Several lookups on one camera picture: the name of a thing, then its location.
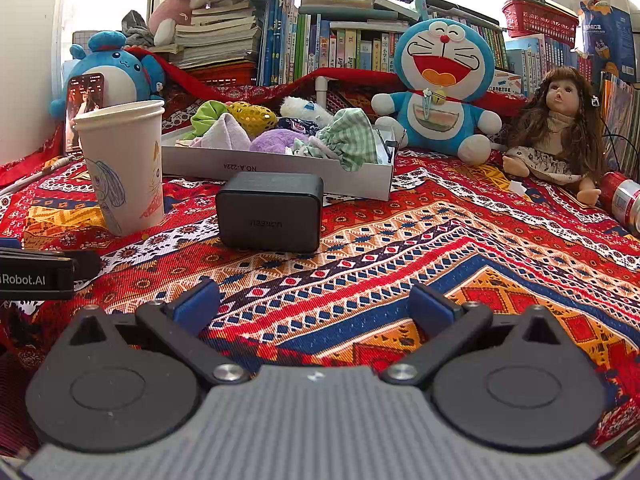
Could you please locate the flat books under tin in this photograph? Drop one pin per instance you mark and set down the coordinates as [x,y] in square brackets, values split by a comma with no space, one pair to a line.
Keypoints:
[350,5]

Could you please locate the red drink can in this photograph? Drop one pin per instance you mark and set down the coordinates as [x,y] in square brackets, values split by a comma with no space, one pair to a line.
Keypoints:
[622,200]

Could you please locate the white fluffy plush toy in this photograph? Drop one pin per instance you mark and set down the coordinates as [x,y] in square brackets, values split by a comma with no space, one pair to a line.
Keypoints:
[300,108]

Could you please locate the blue cat plush toy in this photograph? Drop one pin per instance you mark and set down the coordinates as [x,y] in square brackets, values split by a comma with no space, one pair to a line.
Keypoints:
[440,45]

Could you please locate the yellow sequin pouch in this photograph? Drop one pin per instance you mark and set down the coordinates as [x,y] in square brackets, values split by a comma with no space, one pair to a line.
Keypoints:
[252,116]

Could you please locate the blue printed carton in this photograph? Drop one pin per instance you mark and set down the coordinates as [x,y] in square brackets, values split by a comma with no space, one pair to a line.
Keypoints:
[607,40]

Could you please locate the plain red cloth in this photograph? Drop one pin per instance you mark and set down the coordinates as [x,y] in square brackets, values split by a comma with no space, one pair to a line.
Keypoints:
[350,76]

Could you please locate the stack of flat-lying books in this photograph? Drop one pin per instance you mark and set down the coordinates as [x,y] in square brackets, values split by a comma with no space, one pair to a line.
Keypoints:
[220,35]

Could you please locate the white shallow cardboard box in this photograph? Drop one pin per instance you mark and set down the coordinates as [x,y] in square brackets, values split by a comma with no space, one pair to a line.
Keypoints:
[280,172]

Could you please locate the white plastic pipe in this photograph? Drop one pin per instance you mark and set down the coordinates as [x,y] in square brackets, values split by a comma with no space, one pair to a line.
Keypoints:
[321,90]

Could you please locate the red patterned blanket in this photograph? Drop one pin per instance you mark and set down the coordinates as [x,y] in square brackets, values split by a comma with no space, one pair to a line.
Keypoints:
[400,260]

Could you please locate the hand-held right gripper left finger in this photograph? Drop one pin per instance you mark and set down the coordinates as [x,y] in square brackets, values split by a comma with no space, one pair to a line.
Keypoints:
[197,301]

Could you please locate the black binder clip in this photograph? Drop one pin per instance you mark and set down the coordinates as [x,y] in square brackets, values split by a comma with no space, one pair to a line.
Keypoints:
[387,147]

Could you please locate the purple fluffy scrunchie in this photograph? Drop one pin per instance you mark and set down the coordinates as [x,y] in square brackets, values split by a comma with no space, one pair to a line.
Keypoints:
[275,141]

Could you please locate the pink rabbit plush toy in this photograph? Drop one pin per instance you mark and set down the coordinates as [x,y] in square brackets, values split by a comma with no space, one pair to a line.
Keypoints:
[167,17]

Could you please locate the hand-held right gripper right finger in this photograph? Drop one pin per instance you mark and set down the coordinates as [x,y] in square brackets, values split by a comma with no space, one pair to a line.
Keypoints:
[430,305]

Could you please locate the smartphone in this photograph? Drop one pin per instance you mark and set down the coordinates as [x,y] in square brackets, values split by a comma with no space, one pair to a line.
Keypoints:
[85,97]

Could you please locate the brown-haired doll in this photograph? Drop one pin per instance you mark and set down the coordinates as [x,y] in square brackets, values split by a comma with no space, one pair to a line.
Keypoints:
[565,100]

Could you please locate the red plastic basket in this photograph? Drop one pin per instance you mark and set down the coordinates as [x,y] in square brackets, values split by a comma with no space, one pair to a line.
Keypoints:
[540,20]

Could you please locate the white and blue carton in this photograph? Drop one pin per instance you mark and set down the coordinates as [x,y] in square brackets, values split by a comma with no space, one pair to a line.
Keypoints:
[505,82]

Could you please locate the row of thin booklets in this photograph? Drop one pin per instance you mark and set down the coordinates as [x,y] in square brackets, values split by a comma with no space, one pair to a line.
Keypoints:
[620,120]

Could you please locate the grey cloth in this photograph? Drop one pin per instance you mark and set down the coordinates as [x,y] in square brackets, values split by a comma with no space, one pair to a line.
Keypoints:
[135,27]

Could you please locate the row of blue books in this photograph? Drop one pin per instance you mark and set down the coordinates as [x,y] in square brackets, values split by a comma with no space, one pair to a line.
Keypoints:
[545,60]

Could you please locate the lavender cloth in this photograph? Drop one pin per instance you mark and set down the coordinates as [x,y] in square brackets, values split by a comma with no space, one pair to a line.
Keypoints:
[225,132]

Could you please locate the white paper scrap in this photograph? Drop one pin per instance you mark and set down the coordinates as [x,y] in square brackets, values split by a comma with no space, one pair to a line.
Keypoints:
[519,187]

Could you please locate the black charger box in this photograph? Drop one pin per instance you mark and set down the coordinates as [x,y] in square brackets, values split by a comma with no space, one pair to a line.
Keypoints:
[270,210]

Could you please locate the round blue plush toy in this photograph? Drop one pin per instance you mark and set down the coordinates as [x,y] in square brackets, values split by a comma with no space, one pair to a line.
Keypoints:
[115,65]

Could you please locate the row of upright books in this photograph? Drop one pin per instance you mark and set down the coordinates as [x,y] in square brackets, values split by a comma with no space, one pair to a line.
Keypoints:
[345,50]

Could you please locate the white paper cup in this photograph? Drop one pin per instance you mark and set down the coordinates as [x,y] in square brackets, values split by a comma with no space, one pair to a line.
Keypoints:
[125,160]

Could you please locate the green checked scrunchie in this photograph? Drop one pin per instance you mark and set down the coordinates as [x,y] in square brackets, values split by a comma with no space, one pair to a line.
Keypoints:
[350,135]

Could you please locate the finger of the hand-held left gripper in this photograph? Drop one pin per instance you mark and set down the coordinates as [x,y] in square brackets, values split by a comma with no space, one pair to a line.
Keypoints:
[87,265]

